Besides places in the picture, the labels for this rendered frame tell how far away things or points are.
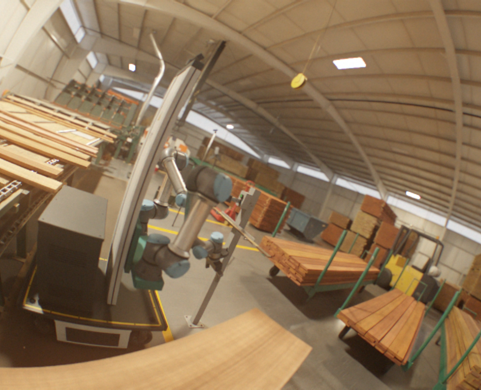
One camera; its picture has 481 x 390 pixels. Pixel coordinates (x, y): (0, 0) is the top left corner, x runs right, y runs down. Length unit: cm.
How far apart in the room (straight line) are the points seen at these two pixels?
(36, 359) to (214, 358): 120
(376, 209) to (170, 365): 1032
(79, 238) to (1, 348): 97
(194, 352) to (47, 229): 81
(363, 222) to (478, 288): 634
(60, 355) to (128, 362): 109
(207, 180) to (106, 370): 78
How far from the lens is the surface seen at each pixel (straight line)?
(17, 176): 147
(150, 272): 112
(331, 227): 1134
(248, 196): 148
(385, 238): 1022
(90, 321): 134
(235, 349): 64
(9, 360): 158
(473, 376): 255
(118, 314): 141
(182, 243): 96
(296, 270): 277
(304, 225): 806
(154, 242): 105
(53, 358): 156
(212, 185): 90
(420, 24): 731
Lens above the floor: 136
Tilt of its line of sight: 5 degrees down
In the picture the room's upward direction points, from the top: 24 degrees clockwise
